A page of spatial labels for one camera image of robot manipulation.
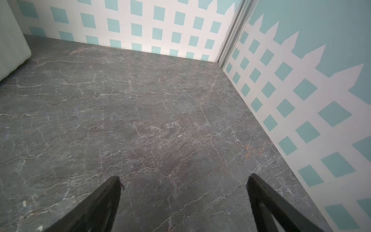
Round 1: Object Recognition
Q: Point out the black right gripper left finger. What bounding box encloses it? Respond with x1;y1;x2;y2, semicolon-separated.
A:
46;176;124;232

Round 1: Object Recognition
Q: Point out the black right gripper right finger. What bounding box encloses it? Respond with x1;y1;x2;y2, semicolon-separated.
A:
246;174;319;232

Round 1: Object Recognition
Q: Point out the beige toolbox with brown lid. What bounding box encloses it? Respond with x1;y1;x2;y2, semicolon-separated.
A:
0;1;31;80

